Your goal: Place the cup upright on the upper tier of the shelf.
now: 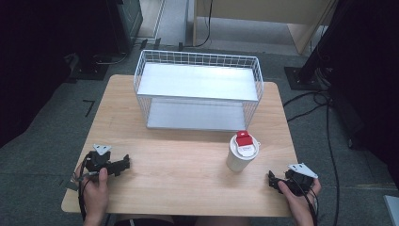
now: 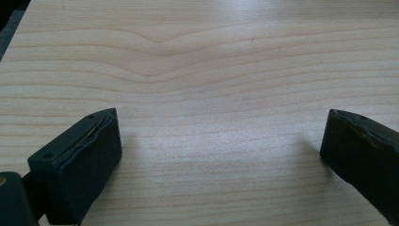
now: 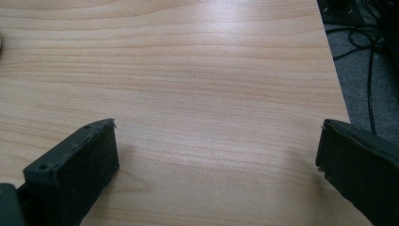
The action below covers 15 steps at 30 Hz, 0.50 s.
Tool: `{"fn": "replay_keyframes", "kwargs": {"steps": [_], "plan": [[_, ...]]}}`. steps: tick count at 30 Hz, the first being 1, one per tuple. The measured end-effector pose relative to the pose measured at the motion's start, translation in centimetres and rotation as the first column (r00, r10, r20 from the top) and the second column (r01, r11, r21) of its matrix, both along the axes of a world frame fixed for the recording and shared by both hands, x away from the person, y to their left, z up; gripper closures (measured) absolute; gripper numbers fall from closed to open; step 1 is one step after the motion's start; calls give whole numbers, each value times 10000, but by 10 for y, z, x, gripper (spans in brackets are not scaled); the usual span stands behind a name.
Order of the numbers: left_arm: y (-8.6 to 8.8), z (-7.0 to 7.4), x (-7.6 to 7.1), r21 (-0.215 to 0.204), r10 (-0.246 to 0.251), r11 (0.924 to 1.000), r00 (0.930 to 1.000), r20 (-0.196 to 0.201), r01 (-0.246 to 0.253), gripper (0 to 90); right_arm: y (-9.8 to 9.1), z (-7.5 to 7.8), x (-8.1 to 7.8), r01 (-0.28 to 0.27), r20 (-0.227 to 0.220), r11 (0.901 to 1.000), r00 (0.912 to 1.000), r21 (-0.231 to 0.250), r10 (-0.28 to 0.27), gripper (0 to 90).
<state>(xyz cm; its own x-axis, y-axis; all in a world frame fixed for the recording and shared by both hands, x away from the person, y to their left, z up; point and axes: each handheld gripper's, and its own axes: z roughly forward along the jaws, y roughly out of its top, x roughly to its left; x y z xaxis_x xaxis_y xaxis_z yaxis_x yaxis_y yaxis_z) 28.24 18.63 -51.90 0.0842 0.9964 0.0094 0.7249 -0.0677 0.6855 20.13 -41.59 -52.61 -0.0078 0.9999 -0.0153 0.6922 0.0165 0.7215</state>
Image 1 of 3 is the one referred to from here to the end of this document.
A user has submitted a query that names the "pale grey flat panel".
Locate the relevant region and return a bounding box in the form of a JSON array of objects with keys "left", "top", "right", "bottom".
[{"left": 382, "top": 194, "right": 399, "bottom": 226}]

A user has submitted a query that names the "person's right hand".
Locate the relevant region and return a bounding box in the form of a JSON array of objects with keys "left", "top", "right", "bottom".
[{"left": 277, "top": 177, "right": 323, "bottom": 222}]

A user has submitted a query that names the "person's left hand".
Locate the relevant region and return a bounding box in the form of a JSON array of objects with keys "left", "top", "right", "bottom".
[{"left": 74, "top": 163, "right": 110, "bottom": 222}]

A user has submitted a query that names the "white wire two-tier rack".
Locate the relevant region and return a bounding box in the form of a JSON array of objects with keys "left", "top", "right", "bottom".
[{"left": 133, "top": 49, "right": 264, "bottom": 133}]

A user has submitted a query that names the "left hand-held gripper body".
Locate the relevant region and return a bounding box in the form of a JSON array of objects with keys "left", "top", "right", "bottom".
[{"left": 82, "top": 143, "right": 118, "bottom": 183}]

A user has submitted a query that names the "dark cabinet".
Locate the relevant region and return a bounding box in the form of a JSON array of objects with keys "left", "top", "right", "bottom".
[{"left": 105, "top": 0, "right": 144, "bottom": 55}]

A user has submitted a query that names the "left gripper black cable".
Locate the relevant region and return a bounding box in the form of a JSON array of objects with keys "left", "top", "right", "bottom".
[{"left": 71, "top": 155, "right": 95, "bottom": 222}]

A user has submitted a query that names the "dark curtain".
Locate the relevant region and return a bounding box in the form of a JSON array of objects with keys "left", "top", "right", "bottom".
[
  {"left": 319, "top": 0, "right": 399, "bottom": 189},
  {"left": 0, "top": 0, "right": 120, "bottom": 149}
]

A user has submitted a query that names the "black stand base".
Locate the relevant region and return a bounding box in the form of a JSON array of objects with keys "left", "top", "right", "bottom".
[{"left": 66, "top": 52, "right": 111, "bottom": 82}]

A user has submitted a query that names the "black stand with base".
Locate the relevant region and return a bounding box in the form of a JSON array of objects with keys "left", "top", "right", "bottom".
[{"left": 283, "top": 0, "right": 342, "bottom": 92}]

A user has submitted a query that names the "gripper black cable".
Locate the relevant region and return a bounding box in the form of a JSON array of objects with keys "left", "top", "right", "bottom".
[
  {"left": 288, "top": 170, "right": 320, "bottom": 226},
  {"left": 71, "top": 155, "right": 95, "bottom": 222}
]

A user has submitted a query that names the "light wooden furniture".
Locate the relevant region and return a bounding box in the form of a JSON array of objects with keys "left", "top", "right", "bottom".
[{"left": 192, "top": 0, "right": 339, "bottom": 56}]

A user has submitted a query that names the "thin black hanging cable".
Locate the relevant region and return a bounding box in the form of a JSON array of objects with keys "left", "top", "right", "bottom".
[{"left": 178, "top": 0, "right": 215, "bottom": 52}]

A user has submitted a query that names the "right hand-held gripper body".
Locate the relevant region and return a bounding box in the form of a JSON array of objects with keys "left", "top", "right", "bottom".
[{"left": 277, "top": 162, "right": 319, "bottom": 198}]

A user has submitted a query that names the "white cup with red lid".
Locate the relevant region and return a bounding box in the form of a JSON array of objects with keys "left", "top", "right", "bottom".
[{"left": 225, "top": 130, "right": 262, "bottom": 173}]

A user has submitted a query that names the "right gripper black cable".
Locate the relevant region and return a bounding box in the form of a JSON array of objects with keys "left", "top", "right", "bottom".
[{"left": 288, "top": 170, "right": 320, "bottom": 226}]

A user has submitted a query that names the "black floor cable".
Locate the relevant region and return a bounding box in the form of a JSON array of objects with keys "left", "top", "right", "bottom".
[{"left": 282, "top": 89, "right": 343, "bottom": 226}]

